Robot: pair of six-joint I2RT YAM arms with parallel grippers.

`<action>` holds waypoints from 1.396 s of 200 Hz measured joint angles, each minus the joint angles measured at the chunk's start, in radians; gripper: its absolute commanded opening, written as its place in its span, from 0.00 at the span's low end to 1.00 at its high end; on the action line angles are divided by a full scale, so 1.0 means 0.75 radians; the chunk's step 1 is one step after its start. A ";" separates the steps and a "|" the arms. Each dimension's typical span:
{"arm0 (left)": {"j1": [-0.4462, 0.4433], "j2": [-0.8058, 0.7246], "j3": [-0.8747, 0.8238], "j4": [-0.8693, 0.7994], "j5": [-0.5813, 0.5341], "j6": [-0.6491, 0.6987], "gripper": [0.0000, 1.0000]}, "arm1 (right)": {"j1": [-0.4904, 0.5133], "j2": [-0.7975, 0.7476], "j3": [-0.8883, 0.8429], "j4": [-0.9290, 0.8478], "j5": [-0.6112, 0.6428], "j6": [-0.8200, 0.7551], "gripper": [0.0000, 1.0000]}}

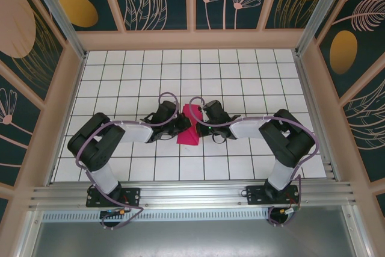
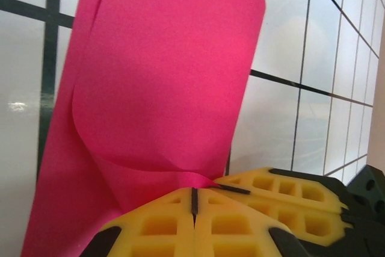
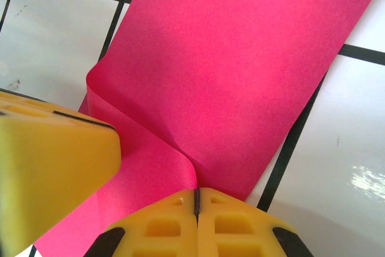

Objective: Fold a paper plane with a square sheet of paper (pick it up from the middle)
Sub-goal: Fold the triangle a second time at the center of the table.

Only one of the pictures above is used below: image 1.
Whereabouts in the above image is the pink square paper sheet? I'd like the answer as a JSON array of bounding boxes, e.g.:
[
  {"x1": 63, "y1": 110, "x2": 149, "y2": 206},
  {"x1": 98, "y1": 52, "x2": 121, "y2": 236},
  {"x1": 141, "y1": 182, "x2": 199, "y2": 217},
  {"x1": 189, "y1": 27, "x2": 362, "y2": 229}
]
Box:
[{"x1": 176, "y1": 103, "x2": 202, "y2": 147}]

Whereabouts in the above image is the grey metal sheet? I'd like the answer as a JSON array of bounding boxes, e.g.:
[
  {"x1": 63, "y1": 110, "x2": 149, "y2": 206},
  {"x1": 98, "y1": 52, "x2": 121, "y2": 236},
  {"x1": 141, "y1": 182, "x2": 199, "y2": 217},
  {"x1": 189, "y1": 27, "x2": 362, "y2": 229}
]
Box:
[{"x1": 17, "y1": 220, "x2": 371, "y2": 257}]

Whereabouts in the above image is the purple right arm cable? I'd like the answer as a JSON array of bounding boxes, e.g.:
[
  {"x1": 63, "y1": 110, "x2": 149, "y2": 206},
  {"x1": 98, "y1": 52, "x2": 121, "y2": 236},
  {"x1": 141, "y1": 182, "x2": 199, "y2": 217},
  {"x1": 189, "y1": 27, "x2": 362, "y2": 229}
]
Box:
[{"x1": 188, "y1": 96, "x2": 320, "y2": 228}]

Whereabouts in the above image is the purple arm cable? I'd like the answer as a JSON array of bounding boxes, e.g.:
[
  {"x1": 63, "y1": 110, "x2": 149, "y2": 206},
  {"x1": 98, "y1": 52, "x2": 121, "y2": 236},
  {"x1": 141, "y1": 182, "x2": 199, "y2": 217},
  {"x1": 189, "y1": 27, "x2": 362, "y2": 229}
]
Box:
[
  {"x1": 75, "y1": 91, "x2": 183, "y2": 231},
  {"x1": 188, "y1": 96, "x2": 320, "y2": 228}
]

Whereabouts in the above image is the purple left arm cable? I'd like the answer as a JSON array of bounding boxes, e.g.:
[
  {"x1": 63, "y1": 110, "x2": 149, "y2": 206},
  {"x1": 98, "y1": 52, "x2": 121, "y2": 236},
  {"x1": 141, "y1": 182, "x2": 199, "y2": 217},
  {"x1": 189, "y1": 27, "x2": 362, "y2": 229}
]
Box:
[{"x1": 75, "y1": 91, "x2": 183, "y2": 231}]

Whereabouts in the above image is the aluminium mounting rail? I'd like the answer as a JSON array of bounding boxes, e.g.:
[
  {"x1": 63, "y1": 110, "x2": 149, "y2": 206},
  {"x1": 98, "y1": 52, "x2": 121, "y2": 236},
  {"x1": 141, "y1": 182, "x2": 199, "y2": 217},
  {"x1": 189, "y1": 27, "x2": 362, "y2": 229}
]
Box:
[{"x1": 28, "y1": 181, "x2": 359, "y2": 210}]

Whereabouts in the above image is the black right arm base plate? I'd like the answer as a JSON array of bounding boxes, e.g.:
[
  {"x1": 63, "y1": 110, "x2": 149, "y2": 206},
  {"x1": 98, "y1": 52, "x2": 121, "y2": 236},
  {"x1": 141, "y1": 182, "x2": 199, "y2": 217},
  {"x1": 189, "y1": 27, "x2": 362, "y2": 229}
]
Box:
[{"x1": 245, "y1": 184, "x2": 302, "y2": 206}]

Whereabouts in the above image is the slotted grey cable duct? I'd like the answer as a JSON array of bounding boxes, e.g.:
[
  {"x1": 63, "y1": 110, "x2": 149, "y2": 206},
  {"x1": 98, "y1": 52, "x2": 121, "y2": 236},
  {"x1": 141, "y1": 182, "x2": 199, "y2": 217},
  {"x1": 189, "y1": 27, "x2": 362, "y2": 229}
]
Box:
[{"x1": 42, "y1": 211, "x2": 273, "y2": 222}]

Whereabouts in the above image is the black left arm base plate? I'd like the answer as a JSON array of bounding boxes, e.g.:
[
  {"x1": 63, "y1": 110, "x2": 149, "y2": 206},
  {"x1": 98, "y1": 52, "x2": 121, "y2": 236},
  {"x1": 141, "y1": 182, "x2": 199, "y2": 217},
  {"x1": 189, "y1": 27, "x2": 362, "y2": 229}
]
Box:
[{"x1": 85, "y1": 187, "x2": 142, "y2": 208}]

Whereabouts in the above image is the aluminium side rail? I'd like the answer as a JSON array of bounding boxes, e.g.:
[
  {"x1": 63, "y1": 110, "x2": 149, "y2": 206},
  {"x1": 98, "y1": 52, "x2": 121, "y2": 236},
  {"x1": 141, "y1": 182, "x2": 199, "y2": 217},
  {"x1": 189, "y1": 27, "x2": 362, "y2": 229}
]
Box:
[{"x1": 293, "y1": 54, "x2": 336, "y2": 181}]

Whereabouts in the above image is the aluminium frame post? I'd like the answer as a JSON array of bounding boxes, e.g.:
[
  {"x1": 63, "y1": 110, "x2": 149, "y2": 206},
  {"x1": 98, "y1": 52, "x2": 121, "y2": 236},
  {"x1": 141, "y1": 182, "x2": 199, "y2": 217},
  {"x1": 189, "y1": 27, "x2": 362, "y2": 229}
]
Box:
[
  {"x1": 23, "y1": 0, "x2": 88, "y2": 61},
  {"x1": 296, "y1": 0, "x2": 353, "y2": 57}
]

